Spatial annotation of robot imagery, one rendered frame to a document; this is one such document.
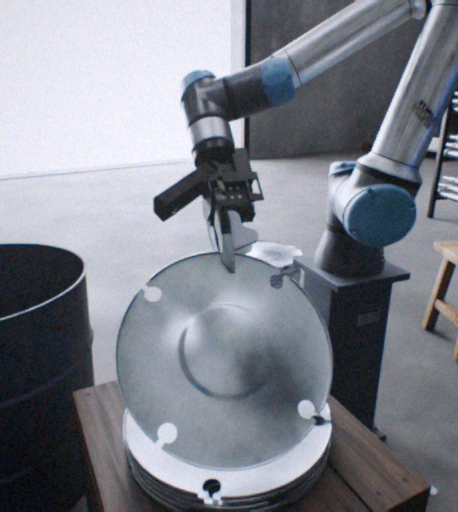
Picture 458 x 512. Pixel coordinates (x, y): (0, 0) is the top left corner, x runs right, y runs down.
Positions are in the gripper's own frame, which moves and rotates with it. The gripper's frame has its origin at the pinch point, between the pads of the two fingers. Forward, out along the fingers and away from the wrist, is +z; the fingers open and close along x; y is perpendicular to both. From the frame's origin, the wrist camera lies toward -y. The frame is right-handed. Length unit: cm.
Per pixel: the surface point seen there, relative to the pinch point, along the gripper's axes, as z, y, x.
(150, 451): 22.3, -13.6, 4.8
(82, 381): 6.1, -23.6, 37.9
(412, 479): 32.3, 18.2, 0.1
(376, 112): -367, 378, 382
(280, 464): 27.0, 1.5, 0.1
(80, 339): -0.8, -23.0, 31.7
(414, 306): -11, 99, 93
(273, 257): -35, 42, 83
